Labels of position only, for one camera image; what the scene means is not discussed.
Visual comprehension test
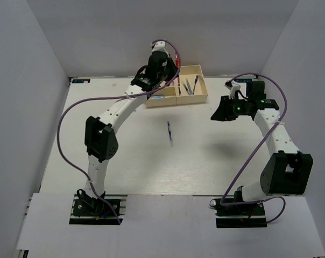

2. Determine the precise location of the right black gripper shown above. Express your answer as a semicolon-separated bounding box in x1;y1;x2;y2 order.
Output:
210;95;250;121

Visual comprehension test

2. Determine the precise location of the red pen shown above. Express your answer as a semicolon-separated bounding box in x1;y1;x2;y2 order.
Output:
174;53;181;84

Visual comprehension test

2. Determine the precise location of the purple clear pen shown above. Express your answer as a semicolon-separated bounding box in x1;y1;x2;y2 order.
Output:
186;79;192;95

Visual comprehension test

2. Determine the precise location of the blue grip pen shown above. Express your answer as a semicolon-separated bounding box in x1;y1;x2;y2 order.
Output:
192;75;199;95

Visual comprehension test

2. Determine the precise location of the blue clear pen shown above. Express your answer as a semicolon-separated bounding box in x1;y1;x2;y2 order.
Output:
167;121;173;147

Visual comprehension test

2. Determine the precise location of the green clear pen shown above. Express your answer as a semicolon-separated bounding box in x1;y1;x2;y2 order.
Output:
182;82;191;96

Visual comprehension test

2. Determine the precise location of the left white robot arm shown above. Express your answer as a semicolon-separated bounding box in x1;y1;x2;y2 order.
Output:
84;51;177;214

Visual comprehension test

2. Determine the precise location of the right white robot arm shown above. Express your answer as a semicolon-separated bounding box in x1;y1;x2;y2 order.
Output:
211;80;313;214

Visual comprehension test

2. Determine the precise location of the wooden compartment box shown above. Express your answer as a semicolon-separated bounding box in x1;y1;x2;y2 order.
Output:
146;64;208;108

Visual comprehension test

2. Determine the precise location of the right table logo sticker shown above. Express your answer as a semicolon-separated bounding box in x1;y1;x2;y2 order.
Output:
234;78;252;83

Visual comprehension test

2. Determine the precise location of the table logo sticker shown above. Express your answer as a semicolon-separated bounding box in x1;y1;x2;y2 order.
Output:
234;78;252;83
72;78;90;84

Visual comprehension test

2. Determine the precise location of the left table logo sticker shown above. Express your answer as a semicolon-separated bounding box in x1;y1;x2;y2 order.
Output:
72;78;90;84

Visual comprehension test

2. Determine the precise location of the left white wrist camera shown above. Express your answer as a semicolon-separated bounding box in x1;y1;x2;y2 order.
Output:
151;40;169;55

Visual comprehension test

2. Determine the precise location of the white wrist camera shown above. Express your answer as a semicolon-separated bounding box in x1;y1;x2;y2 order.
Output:
224;80;241;99
151;40;169;55

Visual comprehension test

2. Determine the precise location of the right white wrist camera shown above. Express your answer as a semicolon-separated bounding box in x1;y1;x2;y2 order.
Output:
224;80;241;99

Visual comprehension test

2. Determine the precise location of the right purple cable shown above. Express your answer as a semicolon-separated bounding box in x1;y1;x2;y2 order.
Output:
221;74;288;224

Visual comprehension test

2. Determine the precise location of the purple cable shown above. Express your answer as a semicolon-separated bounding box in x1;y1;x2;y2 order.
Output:
221;74;288;224
56;39;182;225

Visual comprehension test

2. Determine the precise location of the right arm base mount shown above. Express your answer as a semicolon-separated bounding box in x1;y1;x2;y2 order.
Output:
209;198;267;228

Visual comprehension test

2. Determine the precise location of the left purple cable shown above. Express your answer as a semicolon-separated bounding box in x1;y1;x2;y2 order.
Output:
56;39;182;225

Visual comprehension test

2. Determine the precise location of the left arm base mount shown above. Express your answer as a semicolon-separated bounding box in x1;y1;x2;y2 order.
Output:
69;189;128;225

